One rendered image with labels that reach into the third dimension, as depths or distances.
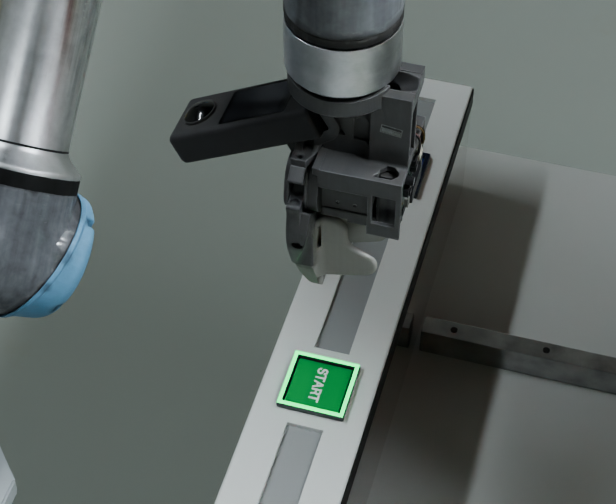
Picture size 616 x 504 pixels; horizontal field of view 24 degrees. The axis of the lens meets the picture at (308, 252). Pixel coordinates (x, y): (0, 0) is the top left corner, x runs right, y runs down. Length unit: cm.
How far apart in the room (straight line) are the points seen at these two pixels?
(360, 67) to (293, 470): 38
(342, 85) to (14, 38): 43
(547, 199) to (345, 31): 71
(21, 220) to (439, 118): 43
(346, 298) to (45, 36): 34
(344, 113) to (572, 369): 53
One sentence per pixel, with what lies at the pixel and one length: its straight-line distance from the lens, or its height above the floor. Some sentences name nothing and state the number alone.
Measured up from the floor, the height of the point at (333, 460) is 96.
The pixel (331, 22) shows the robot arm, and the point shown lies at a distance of 87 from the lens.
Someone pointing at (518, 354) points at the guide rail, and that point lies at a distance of 138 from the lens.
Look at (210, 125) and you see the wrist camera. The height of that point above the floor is 125.
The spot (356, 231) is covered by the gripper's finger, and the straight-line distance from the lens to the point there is 107.
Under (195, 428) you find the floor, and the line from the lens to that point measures 236.
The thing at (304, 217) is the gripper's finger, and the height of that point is 120.
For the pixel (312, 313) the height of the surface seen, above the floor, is 96.
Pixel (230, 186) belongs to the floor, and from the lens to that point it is 270.
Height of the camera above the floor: 192
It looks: 48 degrees down
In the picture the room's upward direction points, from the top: straight up
